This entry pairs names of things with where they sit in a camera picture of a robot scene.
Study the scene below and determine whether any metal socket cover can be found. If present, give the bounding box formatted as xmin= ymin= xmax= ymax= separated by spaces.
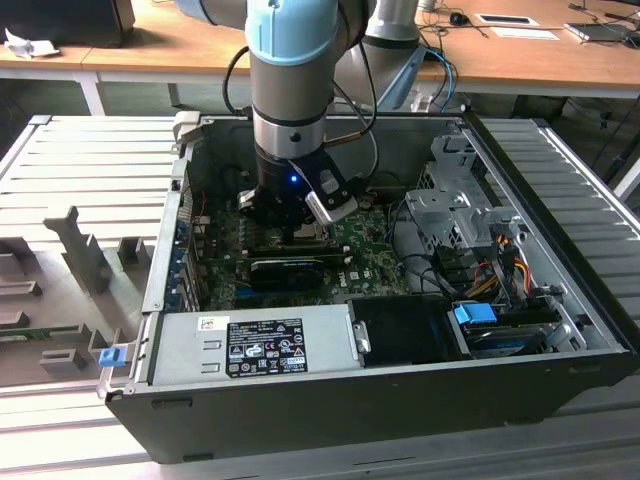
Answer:
xmin=292 ymin=223 xmax=335 ymax=246

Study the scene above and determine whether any black RAM slot bank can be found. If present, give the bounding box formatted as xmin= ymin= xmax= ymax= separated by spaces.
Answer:
xmin=248 ymin=241 xmax=347 ymax=262

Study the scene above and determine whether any black graphics card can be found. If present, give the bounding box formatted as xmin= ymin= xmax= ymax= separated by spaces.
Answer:
xmin=248 ymin=257 xmax=325 ymax=292

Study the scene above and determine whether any green motherboard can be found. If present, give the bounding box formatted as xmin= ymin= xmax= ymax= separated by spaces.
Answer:
xmin=199 ymin=192 xmax=416 ymax=311

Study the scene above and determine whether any metal drive cage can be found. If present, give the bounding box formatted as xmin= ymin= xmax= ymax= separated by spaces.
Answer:
xmin=403 ymin=133 xmax=527 ymax=252

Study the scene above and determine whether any grey power supply unit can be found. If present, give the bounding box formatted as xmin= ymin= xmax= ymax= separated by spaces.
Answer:
xmin=148 ymin=303 xmax=362 ymax=387

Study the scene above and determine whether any black open PC case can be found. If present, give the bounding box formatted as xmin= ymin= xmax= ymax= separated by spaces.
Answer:
xmin=104 ymin=112 xmax=640 ymax=466

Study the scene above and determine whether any wooden desk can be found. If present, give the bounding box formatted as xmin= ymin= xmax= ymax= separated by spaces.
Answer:
xmin=0 ymin=0 xmax=640 ymax=119

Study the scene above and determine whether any blue disk carrier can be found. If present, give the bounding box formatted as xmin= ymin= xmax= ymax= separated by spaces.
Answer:
xmin=452 ymin=302 xmax=497 ymax=332

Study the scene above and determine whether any blue case latch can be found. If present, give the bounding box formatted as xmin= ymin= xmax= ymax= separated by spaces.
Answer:
xmin=98 ymin=348 xmax=126 ymax=370

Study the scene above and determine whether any grey parts rack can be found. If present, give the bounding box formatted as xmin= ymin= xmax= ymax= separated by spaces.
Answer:
xmin=0 ymin=204 xmax=157 ymax=382

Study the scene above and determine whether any hard disk drive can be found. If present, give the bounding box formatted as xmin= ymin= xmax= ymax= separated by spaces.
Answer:
xmin=462 ymin=323 xmax=557 ymax=357

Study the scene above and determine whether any green RAM stick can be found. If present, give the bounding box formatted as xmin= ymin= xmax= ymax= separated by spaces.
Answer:
xmin=0 ymin=324 xmax=82 ymax=338

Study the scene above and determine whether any black box on desk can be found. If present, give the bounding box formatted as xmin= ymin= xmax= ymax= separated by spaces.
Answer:
xmin=0 ymin=0 xmax=137 ymax=49

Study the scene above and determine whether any crumpled white paper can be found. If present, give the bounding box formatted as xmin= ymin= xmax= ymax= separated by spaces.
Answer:
xmin=3 ymin=27 xmax=62 ymax=60

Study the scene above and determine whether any white paper sheet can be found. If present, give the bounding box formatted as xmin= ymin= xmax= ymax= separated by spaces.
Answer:
xmin=489 ymin=25 xmax=562 ymax=42

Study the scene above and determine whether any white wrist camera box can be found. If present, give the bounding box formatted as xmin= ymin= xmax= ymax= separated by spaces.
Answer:
xmin=303 ymin=167 xmax=362 ymax=225

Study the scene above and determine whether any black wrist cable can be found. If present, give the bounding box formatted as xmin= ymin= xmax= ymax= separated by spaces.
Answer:
xmin=222 ymin=42 xmax=382 ymax=144

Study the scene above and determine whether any blue cable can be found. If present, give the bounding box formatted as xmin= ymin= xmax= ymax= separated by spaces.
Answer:
xmin=423 ymin=47 xmax=460 ymax=112

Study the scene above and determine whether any yellow and red wire bundle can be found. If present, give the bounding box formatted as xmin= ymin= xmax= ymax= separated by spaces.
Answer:
xmin=469 ymin=248 xmax=534 ymax=301

